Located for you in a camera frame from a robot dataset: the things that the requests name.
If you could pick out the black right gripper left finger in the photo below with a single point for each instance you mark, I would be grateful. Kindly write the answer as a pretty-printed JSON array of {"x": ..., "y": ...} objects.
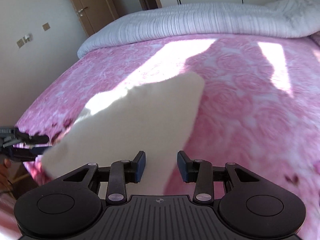
[{"x": 119, "y": 174}]

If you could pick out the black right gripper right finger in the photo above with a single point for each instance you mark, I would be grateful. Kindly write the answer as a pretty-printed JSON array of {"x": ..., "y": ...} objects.
[{"x": 203, "y": 174}]

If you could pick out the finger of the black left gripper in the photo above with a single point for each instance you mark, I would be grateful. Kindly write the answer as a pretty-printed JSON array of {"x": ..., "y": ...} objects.
[
  {"x": 32, "y": 139},
  {"x": 27, "y": 154}
]

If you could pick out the cream knitted sweater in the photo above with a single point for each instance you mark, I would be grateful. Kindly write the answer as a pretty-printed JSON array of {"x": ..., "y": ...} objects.
[{"x": 156, "y": 118}]

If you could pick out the pink rose pattern blanket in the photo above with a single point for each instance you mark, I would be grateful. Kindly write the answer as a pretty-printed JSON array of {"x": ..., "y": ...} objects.
[{"x": 260, "y": 104}]

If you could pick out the white plug adapter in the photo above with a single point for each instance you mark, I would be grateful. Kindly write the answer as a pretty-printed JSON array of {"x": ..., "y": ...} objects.
[{"x": 27, "y": 38}]

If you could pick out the brown wooden door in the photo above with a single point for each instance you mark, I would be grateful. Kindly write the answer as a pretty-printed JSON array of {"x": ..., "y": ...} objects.
[{"x": 98, "y": 14}]

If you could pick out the lavender striped duvet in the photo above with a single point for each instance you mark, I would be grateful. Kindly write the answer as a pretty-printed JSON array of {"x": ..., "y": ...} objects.
[{"x": 281, "y": 19}]

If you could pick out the lower gold wall socket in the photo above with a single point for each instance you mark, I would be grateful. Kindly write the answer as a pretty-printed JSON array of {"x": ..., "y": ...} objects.
[{"x": 20, "y": 43}]

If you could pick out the upper gold wall switch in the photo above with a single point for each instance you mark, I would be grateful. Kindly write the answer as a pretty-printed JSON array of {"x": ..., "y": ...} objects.
[{"x": 46, "y": 26}]

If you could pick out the metal door handle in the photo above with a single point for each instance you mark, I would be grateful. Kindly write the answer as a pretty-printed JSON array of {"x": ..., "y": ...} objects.
[{"x": 81, "y": 11}]

